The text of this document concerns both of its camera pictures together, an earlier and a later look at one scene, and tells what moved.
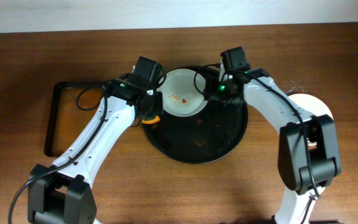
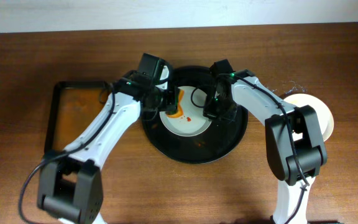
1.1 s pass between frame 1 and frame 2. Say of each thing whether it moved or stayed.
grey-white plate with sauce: moved
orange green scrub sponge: moved
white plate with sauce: stayed
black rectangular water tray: stayed
